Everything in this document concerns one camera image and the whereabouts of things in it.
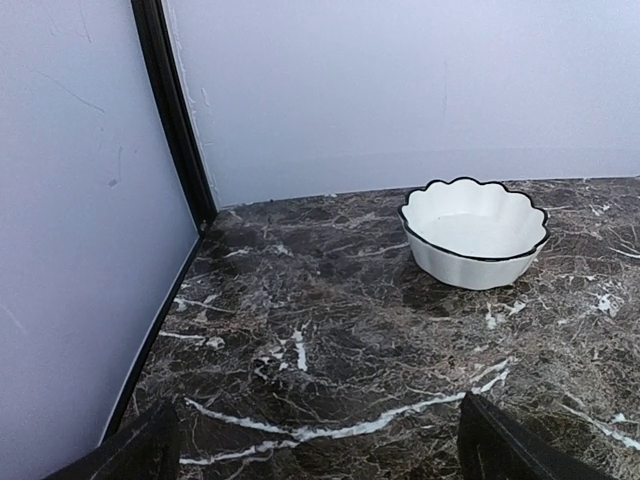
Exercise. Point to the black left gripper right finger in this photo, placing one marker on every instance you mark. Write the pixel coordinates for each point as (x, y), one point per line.
(491, 445)

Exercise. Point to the white scalloped bowl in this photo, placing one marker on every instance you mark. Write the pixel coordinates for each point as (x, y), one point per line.
(473, 235)

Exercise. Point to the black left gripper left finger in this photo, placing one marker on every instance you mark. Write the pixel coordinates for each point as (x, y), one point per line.
(147, 448)

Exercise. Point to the left black frame post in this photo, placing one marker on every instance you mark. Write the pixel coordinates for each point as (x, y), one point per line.
(171, 104)

